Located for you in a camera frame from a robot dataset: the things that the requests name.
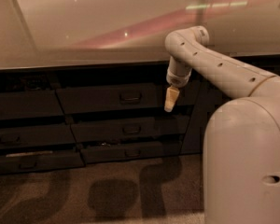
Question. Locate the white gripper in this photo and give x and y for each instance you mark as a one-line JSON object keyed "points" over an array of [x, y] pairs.
{"points": [[178, 79]]}

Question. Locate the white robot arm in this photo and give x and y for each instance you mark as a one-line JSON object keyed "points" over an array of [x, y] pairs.
{"points": [[241, 146]]}

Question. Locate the dark drawer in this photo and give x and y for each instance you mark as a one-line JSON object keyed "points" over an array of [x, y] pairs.
{"points": [[78, 100], [36, 136], [131, 151], [116, 129], [29, 104], [40, 162]]}

